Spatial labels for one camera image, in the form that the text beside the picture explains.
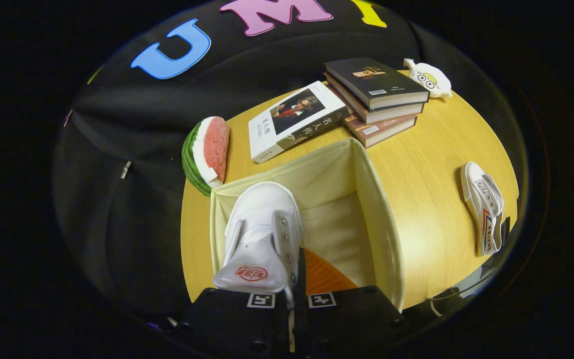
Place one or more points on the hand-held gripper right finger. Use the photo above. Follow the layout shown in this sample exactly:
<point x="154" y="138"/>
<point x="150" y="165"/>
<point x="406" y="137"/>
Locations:
<point x="300" y="279"/>

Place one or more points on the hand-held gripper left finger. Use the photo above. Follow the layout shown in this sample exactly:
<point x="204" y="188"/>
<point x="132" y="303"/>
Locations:
<point x="227" y="319"/>

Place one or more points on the white canvas shoe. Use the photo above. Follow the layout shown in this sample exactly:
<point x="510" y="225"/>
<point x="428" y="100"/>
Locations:
<point x="484" y="204"/>
<point x="259" y="234"/>

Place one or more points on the beige fabric storage box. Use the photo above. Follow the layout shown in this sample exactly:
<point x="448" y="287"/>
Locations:
<point x="342" y="199"/>

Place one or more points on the white portrait cover book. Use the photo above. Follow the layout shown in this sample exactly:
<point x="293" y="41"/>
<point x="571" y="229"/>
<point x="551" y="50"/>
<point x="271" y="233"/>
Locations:
<point x="287" y="124"/>

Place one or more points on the watermelon slice toy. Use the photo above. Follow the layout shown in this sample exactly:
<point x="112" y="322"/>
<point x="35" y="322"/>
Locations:
<point x="212" y="149"/>

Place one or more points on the brown cover book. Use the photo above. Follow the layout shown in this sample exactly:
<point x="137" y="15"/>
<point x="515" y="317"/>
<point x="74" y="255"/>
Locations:
<point x="386" y="132"/>

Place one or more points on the silver binder clip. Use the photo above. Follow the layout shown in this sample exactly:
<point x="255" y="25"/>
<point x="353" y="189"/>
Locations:
<point x="125" y="169"/>

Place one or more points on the dark middle book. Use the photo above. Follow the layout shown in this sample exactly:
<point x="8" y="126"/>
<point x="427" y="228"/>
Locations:
<point x="391" y="113"/>

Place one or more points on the white plush toy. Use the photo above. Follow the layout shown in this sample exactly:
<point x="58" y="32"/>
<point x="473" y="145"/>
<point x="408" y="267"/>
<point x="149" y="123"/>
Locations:
<point x="431" y="79"/>

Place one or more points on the pink clip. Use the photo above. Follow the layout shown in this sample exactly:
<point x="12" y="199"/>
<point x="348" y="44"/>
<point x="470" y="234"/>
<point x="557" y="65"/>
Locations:
<point x="68" y="118"/>

